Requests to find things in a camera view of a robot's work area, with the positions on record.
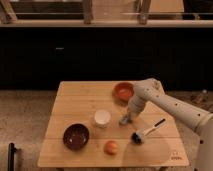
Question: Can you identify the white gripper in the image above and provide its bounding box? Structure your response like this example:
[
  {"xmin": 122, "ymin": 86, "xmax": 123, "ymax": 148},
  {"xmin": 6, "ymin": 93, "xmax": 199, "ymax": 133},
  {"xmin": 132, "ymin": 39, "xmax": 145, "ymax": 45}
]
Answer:
[{"xmin": 127, "ymin": 96, "xmax": 146, "ymax": 121}]

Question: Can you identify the grey blue towel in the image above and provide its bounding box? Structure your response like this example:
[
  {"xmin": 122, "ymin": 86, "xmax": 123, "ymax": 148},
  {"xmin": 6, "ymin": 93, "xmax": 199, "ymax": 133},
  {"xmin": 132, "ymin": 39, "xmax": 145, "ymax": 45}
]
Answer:
[{"xmin": 119, "ymin": 115, "xmax": 131, "ymax": 126}]

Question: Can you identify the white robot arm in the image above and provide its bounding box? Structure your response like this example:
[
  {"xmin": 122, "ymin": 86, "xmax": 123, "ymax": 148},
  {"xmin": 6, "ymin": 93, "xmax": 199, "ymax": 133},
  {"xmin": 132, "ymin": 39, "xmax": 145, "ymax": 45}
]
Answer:
[{"xmin": 127, "ymin": 78, "xmax": 213, "ymax": 171}]

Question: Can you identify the orange bowl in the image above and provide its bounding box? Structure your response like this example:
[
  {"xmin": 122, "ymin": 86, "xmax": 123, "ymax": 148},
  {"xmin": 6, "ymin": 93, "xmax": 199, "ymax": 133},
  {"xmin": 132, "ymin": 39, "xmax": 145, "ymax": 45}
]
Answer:
[{"xmin": 113, "ymin": 82, "xmax": 134, "ymax": 102}]

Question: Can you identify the purple bowl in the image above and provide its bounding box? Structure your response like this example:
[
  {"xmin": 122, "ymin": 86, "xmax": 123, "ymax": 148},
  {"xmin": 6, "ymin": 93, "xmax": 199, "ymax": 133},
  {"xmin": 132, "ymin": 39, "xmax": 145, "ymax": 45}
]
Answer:
[{"xmin": 63, "ymin": 123, "xmax": 90, "ymax": 151}]

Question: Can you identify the black and white dish brush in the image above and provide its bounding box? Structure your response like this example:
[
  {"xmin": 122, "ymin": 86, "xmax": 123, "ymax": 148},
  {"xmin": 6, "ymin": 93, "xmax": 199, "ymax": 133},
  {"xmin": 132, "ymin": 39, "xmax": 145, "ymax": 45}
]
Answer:
[{"xmin": 131, "ymin": 119, "xmax": 166, "ymax": 144}]

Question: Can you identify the white cup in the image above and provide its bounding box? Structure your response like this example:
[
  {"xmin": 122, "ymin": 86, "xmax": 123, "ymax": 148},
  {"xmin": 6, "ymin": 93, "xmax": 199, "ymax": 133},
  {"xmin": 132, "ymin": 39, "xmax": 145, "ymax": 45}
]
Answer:
[{"xmin": 94, "ymin": 110, "xmax": 111, "ymax": 128}]

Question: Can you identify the orange fruit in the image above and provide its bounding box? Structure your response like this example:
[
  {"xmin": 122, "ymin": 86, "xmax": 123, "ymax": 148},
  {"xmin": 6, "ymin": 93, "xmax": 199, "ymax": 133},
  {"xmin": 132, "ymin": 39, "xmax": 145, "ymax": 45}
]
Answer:
[{"xmin": 104, "ymin": 140, "xmax": 118, "ymax": 155}]

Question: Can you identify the wooden table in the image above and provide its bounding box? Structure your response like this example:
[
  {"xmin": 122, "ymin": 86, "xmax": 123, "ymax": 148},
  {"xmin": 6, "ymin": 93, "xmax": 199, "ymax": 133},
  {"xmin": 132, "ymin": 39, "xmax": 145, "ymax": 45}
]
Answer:
[{"xmin": 38, "ymin": 81, "xmax": 189, "ymax": 168}]

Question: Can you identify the wooden railing shelf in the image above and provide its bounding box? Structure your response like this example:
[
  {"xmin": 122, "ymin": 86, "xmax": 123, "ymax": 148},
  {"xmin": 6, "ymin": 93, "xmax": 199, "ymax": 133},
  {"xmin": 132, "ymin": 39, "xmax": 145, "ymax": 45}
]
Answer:
[{"xmin": 0, "ymin": 0, "xmax": 213, "ymax": 28}]

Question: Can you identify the black handle on floor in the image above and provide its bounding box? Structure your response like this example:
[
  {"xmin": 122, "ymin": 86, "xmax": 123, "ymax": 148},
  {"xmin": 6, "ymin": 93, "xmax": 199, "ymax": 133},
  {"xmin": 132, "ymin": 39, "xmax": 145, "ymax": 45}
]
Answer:
[{"xmin": 7, "ymin": 143, "xmax": 17, "ymax": 171}]

